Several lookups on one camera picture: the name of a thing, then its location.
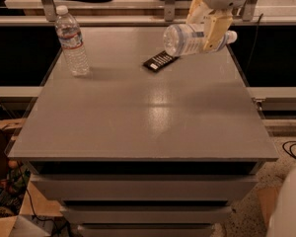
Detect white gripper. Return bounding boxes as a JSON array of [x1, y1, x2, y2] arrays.
[[185, 0, 247, 51]]

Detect blue label plastic bottle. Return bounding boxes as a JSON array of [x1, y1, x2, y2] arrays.
[[163, 24, 238, 57]]

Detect clear plastic water bottle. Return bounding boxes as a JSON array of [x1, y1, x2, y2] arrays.
[[55, 5, 90, 77]]

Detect black snack packet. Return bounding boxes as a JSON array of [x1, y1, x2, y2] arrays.
[[143, 51, 177, 72]]

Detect grey drawer cabinet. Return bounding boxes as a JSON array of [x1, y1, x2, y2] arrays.
[[10, 27, 278, 237]]

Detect cardboard box right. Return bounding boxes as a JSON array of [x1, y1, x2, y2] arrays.
[[257, 186, 281, 228]]

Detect cardboard box with clutter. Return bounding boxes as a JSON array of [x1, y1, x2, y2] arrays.
[[0, 118, 64, 237]]

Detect metal shelf rail frame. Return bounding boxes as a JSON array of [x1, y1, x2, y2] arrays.
[[0, 0, 296, 24]]

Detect black cable on floor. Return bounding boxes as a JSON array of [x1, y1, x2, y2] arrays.
[[281, 140, 296, 161]]

